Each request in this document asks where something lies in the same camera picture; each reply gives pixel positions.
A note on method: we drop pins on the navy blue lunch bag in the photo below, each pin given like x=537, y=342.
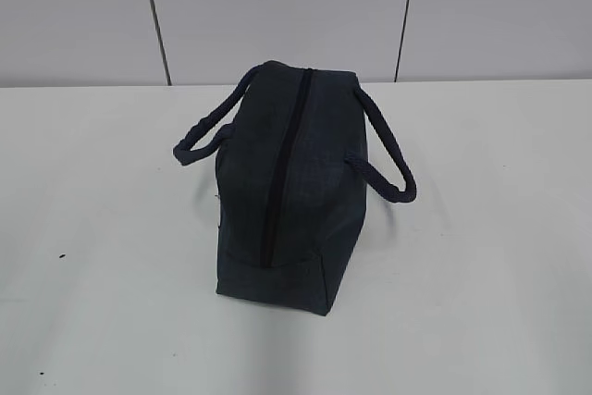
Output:
x=297, y=150

